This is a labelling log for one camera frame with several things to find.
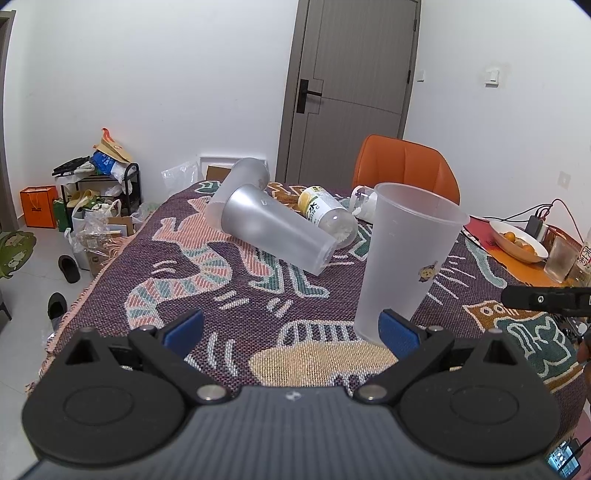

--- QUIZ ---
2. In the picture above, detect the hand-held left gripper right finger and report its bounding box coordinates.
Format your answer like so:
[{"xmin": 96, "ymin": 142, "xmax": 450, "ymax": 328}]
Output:
[{"xmin": 355, "ymin": 309, "xmax": 532, "ymax": 407}]

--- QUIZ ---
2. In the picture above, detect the white bowl of oranges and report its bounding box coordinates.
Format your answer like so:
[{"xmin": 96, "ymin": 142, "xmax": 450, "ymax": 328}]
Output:
[{"xmin": 489, "ymin": 219, "xmax": 550, "ymax": 264}]

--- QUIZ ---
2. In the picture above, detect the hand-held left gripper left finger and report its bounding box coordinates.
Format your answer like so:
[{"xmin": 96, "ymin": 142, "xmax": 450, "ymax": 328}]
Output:
[{"xmin": 55, "ymin": 308, "xmax": 230, "ymax": 407}]

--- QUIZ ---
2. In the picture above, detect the red folder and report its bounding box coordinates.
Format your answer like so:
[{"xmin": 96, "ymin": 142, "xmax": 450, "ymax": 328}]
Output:
[{"xmin": 463, "ymin": 217, "xmax": 498, "ymax": 251}]

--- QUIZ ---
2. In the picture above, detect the clear plastic bag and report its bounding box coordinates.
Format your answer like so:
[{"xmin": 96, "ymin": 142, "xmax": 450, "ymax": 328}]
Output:
[{"xmin": 161, "ymin": 161, "xmax": 202, "ymax": 195}]

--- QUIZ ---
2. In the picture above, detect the black door handle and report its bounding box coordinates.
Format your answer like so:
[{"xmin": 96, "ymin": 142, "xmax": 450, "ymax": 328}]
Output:
[{"xmin": 295, "ymin": 79, "xmax": 323, "ymax": 114}]

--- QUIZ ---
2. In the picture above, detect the black shelf rack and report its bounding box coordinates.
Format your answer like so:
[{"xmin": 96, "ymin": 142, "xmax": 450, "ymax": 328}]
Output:
[{"xmin": 54, "ymin": 161, "xmax": 142, "ymax": 219}]

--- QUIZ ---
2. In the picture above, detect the frosted plastic cup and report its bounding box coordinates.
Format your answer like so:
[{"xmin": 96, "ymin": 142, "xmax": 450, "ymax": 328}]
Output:
[
  {"xmin": 222, "ymin": 184, "xmax": 340, "ymax": 277},
  {"xmin": 205, "ymin": 157, "xmax": 271, "ymax": 232}
]

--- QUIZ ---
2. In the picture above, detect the orange shopping bag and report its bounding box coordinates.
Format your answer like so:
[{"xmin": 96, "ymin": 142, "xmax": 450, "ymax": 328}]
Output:
[{"xmin": 19, "ymin": 186, "xmax": 59, "ymax": 230}]

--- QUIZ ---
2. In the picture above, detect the clear bottle with yellow label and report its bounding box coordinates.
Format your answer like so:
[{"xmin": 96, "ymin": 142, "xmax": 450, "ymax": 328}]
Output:
[{"xmin": 298, "ymin": 185, "xmax": 359, "ymax": 246}]

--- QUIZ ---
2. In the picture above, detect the black slipper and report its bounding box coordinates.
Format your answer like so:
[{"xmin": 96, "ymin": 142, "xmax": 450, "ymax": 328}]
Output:
[
  {"xmin": 58, "ymin": 255, "xmax": 82, "ymax": 284},
  {"xmin": 47, "ymin": 292, "xmax": 68, "ymax": 325}
]

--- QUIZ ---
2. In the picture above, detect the small screen device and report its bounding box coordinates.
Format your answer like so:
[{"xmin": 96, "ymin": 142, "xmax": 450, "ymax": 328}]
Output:
[{"xmin": 545, "ymin": 440, "xmax": 583, "ymax": 479}]

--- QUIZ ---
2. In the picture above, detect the white shopping bag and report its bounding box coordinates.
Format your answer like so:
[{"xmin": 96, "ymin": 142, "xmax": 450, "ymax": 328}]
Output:
[{"xmin": 70, "ymin": 198, "xmax": 123, "ymax": 234}]

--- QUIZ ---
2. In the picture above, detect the clear drinking glass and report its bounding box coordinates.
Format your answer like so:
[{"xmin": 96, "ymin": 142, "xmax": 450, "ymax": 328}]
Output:
[{"xmin": 543, "ymin": 236, "xmax": 578, "ymax": 284}]

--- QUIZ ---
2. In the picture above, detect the green cushion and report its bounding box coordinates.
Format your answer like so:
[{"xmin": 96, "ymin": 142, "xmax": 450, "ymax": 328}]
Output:
[{"xmin": 0, "ymin": 231, "xmax": 37, "ymax": 280}]

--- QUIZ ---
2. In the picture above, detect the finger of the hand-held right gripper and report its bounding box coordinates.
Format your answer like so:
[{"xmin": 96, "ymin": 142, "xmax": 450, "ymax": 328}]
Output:
[{"xmin": 501, "ymin": 285, "xmax": 591, "ymax": 319}]

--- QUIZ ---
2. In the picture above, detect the frosted cup with cartoon print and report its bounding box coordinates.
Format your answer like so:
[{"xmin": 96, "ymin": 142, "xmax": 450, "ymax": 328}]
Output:
[{"xmin": 353, "ymin": 182, "xmax": 471, "ymax": 347}]

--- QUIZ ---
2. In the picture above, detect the orange chair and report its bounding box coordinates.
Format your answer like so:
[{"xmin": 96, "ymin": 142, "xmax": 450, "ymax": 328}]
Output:
[{"xmin": 352, "ymin": 135, "xmax": 461, "ymax": 206}]

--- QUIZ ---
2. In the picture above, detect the grey door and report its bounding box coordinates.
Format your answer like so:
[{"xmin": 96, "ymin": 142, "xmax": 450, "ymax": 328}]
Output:
[{"xmin": 277, "ymin": 0, "xmax": 422, "ymax": 185}]

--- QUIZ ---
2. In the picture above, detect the patterned woven blanket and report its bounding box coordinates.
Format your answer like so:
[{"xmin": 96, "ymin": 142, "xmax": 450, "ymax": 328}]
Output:
[{"xmin": 25, "ymin": 180, "xmax": 591, "ymax": 446}]

